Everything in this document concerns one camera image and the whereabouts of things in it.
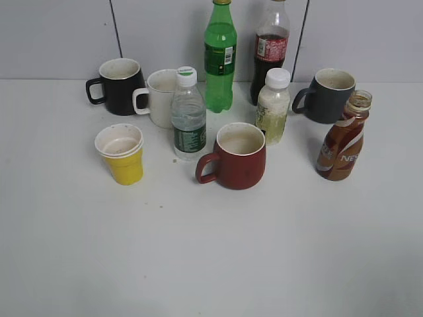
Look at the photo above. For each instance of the brown coffee bottle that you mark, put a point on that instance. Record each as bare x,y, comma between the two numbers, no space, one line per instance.
344,141

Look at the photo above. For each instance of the white ceramic mug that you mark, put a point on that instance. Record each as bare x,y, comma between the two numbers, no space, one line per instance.
161,86

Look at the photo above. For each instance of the cola bottle red label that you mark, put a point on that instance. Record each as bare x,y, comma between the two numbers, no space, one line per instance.
271,45

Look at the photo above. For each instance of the red ceramic mug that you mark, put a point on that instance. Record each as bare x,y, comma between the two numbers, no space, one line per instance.
238,158

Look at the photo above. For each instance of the clear water bottle green label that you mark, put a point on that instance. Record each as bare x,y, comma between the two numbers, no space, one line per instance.
188,115

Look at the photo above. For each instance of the green soda bottle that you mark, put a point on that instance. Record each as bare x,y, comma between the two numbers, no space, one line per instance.
220,43

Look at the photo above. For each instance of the white capped juice bottle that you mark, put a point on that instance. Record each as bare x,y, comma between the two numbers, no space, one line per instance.
273,103

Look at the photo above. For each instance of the black ceramic mug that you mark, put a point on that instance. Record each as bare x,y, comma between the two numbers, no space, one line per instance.
118,79

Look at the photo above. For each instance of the yellow paper cup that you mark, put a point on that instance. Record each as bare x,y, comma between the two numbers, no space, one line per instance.
121,148

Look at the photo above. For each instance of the grey ceramic mug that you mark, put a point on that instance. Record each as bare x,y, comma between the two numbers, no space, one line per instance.
324,100

